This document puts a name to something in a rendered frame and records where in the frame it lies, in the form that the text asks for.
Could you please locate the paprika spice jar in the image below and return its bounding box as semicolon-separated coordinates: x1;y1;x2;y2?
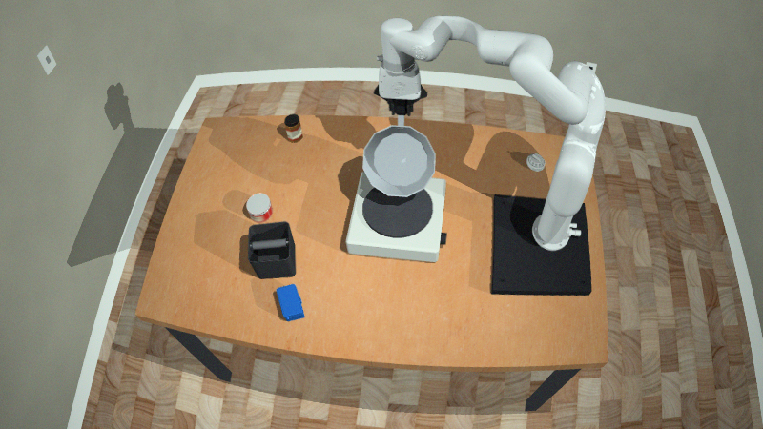
284;114;303;143

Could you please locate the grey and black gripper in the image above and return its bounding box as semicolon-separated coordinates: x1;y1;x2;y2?
374;61;427;116

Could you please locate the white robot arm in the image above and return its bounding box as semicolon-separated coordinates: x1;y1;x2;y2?
377;16;606;251

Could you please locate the blue plastic box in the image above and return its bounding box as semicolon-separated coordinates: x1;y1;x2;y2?
277;284;305;321

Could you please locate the black square bin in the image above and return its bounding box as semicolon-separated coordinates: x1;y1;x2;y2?
248;221;296;279

